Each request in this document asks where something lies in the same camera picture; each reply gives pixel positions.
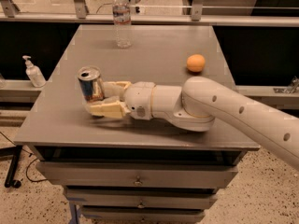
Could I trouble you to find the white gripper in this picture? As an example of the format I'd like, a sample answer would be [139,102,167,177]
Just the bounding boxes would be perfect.
[85,81,155,120]

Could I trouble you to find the Red Bull can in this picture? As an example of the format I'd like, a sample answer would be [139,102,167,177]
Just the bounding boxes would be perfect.
[78,66,105,103]

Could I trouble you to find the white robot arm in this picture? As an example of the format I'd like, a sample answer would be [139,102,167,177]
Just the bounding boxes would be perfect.
[86,77,299,170]

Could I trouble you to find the grey drawer cabinet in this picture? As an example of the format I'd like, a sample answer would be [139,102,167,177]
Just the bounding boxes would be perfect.
[13,24,260,224]

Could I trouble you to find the white pump dispenser bottle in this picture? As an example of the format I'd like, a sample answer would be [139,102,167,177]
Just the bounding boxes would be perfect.
[22,55,46,88]

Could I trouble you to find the orange fruit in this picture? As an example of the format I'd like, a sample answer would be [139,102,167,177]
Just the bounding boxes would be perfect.
[187,54,206,73]

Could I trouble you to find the top grey drawer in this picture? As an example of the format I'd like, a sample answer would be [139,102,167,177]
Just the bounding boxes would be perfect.
[36,161,238,189]

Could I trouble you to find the grey drawer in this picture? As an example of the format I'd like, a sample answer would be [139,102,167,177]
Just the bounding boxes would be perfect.
[81,206,205,223]
[36,161,238,189]
[64,189,217,209]

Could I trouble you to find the clear plastic water bottle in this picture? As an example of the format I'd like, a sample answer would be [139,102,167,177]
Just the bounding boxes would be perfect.
[112,0,132,49]

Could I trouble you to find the grey metal railing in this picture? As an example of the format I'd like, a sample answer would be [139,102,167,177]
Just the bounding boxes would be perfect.
[0,0,299,27]

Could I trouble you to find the middle grey drawer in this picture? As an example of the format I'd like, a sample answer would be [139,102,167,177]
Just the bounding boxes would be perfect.
[64,189,217,209]

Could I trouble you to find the bottom grey drawer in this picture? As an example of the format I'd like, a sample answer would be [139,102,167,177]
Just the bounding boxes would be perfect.
[81,206,205,223]

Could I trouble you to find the black stand leg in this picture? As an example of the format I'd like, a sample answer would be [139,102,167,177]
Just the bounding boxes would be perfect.
[0,146,21,189]

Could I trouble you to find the black floor cable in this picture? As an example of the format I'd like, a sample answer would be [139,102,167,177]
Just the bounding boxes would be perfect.
[0,131,48,184]

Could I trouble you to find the metal bracket on ledge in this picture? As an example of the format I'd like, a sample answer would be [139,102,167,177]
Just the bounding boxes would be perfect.
[274,77,299,94]

